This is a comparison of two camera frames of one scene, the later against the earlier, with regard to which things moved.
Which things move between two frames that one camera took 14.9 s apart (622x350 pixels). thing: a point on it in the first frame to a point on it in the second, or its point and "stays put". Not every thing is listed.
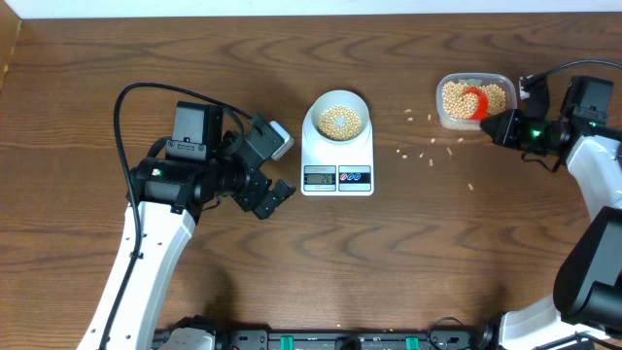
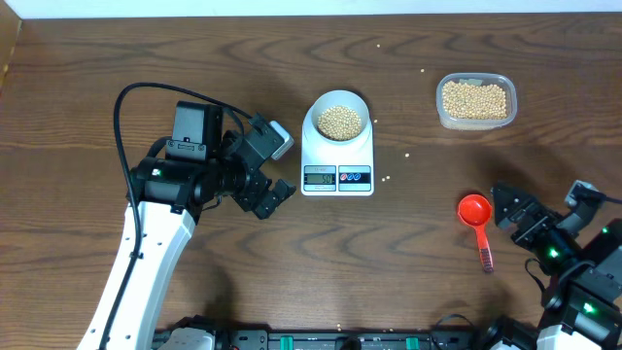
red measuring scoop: x=482 y=110 to x=476 y=210
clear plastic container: x=465 y=98 stays put
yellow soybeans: x=462 y=106 stays put
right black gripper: x=511 y=119 to x=542 y=219
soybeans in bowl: x=328 y=127 stays put
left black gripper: x=249 y=197 stays put
